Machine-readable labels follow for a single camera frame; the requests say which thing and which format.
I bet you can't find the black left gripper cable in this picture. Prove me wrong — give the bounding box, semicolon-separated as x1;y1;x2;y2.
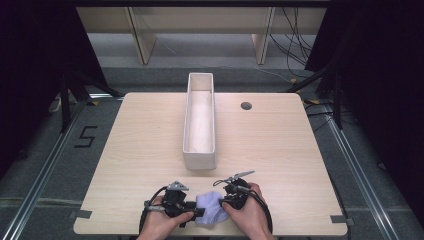
137;185;168;236

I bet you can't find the dark curtain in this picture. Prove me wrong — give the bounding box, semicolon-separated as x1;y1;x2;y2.
304;0;424;231
0;0;109;181

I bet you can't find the long white storage box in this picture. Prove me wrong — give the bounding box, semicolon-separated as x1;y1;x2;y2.
182;72;217;171

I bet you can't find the person's left hand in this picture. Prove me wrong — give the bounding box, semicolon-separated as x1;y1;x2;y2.
135;194;196;240

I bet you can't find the black metal stand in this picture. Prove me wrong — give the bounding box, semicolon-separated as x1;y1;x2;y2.
58;70;125;134
282;61;346;131

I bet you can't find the bundle of black floor cables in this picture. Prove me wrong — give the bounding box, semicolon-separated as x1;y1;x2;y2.
268;7;318;78

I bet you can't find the person's right hand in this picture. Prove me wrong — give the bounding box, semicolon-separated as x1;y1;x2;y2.
221;182;277;240

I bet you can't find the light wooden shelf unit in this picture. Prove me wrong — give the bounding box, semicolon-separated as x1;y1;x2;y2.
75;6;328;66

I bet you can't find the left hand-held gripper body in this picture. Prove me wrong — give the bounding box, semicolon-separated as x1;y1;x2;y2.
161;180;196;220

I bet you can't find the grey tape strip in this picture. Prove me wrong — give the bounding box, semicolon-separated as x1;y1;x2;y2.
330;214;355;227
68;209;93;220

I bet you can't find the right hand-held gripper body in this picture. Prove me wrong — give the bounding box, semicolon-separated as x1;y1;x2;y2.
221;170;257;212

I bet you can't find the aluminium floor rail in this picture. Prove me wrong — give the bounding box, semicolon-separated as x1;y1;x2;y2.
0;98;125;240
319;102;402;240

